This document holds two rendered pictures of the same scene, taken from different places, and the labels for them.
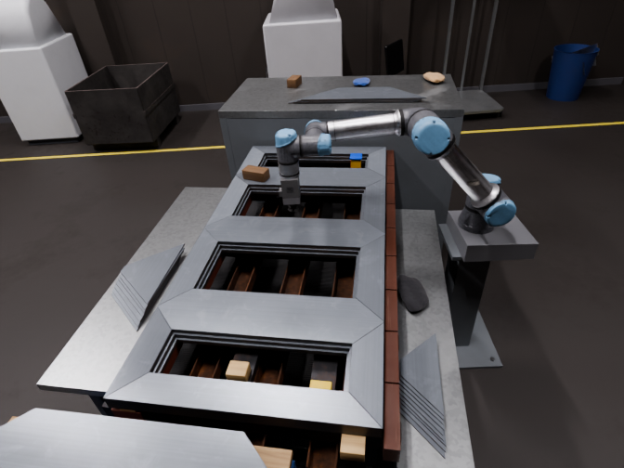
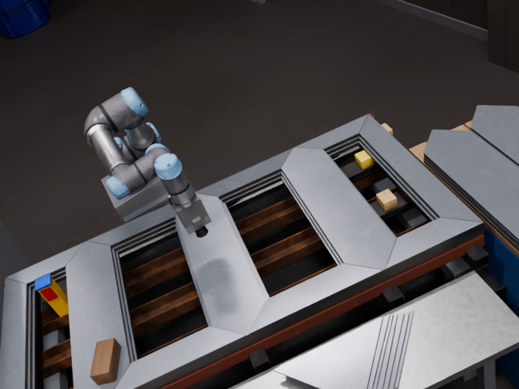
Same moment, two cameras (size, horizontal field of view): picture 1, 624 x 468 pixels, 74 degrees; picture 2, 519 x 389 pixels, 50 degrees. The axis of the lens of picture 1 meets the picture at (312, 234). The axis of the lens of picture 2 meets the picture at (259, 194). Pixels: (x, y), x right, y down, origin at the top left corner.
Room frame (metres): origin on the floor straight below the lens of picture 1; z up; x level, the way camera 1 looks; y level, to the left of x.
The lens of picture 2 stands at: (1.53, 1.46, 2.16)
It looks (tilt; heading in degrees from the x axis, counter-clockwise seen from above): 39 degrees down; 254
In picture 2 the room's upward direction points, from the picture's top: 21 degrees counter-clockwise
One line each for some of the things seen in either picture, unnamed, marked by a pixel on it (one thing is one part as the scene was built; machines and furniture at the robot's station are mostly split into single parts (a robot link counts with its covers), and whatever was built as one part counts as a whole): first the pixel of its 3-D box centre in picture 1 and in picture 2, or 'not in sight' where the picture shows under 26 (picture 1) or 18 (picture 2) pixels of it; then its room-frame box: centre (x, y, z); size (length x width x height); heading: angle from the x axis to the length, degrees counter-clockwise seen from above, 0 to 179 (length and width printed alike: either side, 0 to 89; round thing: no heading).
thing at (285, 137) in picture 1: (287, 146); (171, 173); (1.35, 0.06, 1.22); 0.09 x 0.08 x 0.11; 88
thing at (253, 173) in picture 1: (255, 173); (106, 360); (1.80, 0.25, 0.89); 0.12 x 0.06 x 0.05; 64
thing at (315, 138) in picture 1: (315, 143); (156, 162); (1.37, -0.04, 1.22); 0.11 x 0.11 x 0.08; 88
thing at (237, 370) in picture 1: (238, 371); (386, 200); (0.75, 0.25, 0.79); 0.06 x 0.05 x 0.04; 79
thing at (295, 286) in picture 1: (299, 260); (228, 279); (1.34, 0.06, 0.70); 1.66 x 0.08 x 0.05; 169
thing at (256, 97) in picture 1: (340, 95); not in sight; (2.41, -0.23, 1.03); 1.30 x 0.60 x 0.04; 79
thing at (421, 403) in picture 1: (419, 386); not in sight; (0.71, -0.29, 0.70); 0.39 x 0.12 x 0.04; 169
